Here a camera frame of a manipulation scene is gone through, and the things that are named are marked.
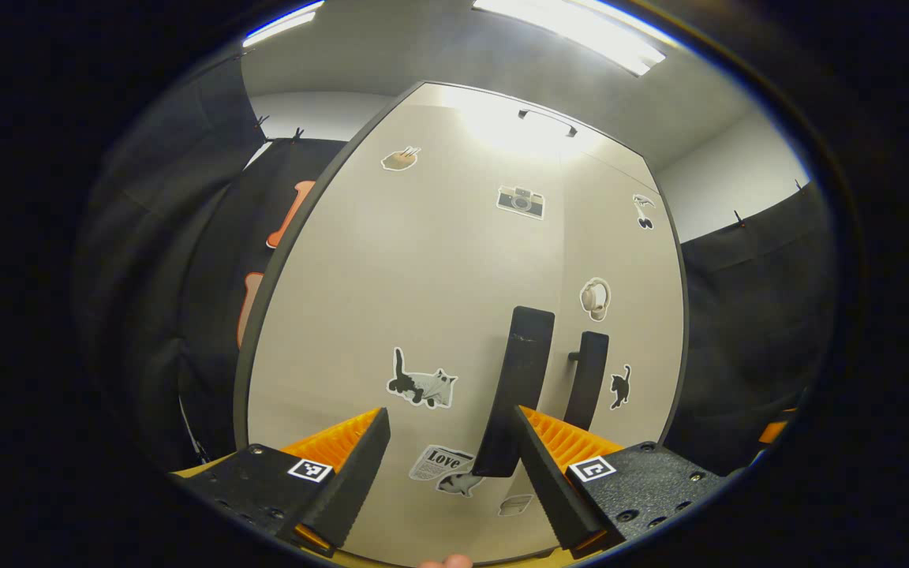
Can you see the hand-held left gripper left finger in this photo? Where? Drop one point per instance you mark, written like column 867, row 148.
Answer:
column 360, row 473

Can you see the narrow ceiling light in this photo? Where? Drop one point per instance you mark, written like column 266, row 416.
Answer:
column 281, row 25

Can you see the black backdrop cloth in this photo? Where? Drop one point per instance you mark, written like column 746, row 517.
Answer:
column 754, row 315
column 155, row 276

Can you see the white cabinet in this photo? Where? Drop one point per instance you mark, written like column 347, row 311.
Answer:
column 241, row 379

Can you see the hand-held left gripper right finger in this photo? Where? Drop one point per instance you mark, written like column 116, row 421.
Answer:
column 541, row 473

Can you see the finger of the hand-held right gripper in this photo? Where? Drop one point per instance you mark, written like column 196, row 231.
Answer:
column 774, row 431

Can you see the white cabinet door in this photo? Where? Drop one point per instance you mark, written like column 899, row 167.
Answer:
column 360, row 300
column 648, row 315

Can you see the wide ceiling light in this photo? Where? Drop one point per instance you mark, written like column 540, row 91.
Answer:
column 581, row 28

